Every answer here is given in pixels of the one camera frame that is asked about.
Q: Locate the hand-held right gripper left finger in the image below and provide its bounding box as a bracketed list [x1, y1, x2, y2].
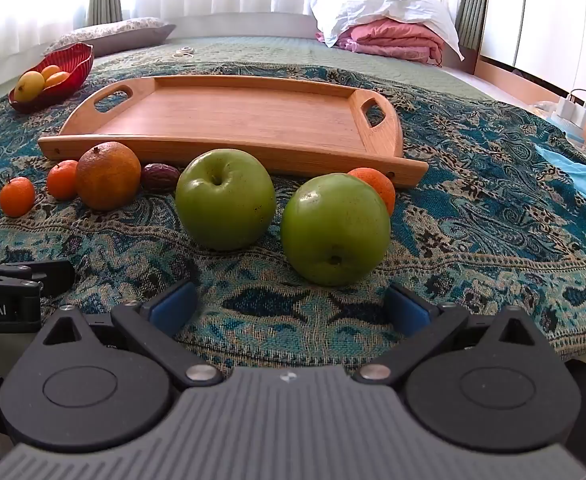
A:
[38, 280, 224, 390]

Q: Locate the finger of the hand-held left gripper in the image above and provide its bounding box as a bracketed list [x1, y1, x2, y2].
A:
[0, 259, 76, 297]

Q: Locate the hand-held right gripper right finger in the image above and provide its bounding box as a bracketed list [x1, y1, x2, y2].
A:
[351, 282, 548, 388]

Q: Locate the small mandarin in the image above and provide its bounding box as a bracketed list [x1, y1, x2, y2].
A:
[46, 160, 80, 201]
[0, 177, 36, 218]
[347, 167, 397, 217]

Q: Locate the green apple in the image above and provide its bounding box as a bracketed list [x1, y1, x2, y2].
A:
[280, 172, 392, 287]
[175, 149, 277, 252]

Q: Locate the large orange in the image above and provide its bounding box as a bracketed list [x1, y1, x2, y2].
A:
[76, 141, 142, 211]

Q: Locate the wooden tray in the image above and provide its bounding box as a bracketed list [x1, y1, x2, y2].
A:
[38, 76, 429, 189]

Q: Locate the teal patterned blanket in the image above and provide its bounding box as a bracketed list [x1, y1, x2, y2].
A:
[0, 62, 586, 367]

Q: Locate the dark purple wrinkled fruit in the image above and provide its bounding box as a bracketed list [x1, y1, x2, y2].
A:
[140, 163, 182, 192]

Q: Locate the yellow mango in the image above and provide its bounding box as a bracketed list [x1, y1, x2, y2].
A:
[14, 71, 46, 104]

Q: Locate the red bowl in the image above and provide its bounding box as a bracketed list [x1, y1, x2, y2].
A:
[8, 42, 94, 114]

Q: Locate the light blue cloth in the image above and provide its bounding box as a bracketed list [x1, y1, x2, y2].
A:
[533, 142, 586, 207]

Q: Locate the floral grey pillow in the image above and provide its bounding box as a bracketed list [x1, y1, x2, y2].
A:
[42, 17, 177, 59]

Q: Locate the white charger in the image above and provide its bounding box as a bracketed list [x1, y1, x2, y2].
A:
[557, 88, 586, 129]

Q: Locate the pink folded blanket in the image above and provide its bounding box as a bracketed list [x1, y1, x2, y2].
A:
[315, 17, 446, 67]

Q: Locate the green quilted bedspread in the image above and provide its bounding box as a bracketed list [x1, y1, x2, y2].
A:
[89, 35, 484, 98]

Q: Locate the white and pink bedding pile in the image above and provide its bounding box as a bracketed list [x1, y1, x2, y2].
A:
[308, 0, 466, 62]

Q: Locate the white wardrobe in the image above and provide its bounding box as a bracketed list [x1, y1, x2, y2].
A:
[475, 0, 586, 111]

